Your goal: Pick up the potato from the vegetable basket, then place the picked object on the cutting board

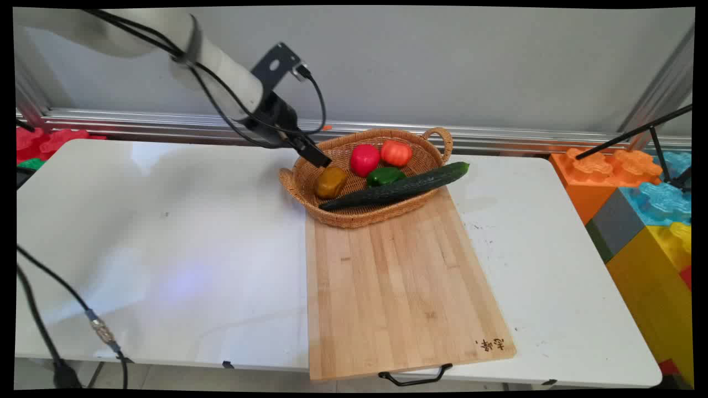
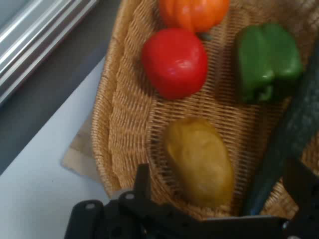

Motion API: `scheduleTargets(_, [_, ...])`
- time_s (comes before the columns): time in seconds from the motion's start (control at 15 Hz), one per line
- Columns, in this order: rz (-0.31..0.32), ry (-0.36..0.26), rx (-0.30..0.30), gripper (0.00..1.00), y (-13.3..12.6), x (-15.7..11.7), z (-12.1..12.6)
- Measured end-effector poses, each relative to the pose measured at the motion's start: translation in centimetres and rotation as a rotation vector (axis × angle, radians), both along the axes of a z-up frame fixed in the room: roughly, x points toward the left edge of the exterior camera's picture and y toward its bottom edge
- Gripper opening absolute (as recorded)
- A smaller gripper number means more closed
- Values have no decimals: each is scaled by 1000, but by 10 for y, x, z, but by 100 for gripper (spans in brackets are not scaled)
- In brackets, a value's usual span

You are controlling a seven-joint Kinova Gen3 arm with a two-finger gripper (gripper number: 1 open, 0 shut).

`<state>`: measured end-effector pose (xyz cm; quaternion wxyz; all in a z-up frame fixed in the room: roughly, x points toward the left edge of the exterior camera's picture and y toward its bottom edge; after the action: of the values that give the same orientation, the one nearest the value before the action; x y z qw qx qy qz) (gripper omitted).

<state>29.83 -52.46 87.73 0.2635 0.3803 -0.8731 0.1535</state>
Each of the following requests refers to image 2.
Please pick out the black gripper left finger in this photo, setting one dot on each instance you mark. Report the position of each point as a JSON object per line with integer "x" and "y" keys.
{"x": 142, "y": 199}

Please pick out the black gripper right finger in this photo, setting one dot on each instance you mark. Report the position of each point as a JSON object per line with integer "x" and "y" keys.
{"x": 302, "y": 194}

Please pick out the dark green cucumber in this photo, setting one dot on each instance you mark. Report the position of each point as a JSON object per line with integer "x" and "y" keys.
{"x": 294, "y": 129}

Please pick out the yellow-brown potato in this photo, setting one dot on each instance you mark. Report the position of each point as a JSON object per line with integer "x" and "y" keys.
{"x": 199, "y": 161}

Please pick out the woven wicker basket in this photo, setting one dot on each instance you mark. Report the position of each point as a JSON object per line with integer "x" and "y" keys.
{"x": 129, "y": 117}

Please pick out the green bell pepper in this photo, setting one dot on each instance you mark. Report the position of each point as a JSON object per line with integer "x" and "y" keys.
{"x": 266, "y": 59}

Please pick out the red bell pepper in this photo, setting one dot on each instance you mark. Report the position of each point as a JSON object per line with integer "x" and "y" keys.
{"x": 174, "y": 63}

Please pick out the orange bell pepper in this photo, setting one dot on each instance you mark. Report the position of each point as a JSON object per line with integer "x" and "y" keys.
{"x": 194, "y": 12}

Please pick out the aluminium frame rail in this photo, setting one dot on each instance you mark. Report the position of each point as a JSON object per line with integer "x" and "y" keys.
{"x": 30, "y": 37}

